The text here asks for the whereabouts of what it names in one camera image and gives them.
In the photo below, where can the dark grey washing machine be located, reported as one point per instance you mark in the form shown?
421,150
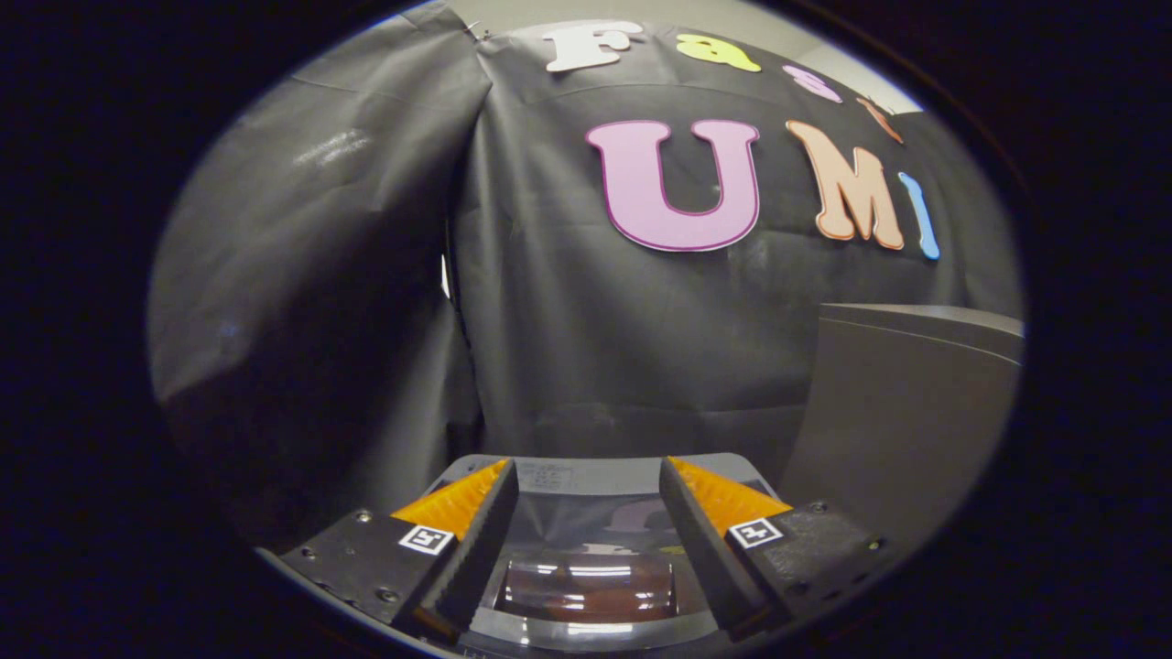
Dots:
586,476

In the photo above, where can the black backdrop cloth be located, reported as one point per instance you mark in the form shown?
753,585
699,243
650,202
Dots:
595,348

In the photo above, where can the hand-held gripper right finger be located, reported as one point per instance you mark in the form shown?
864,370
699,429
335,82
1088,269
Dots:
700,540

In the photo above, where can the beige cabinet with dark top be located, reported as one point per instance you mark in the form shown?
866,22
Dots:
879,412

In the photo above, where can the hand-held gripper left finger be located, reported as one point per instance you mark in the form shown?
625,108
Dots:
483,540

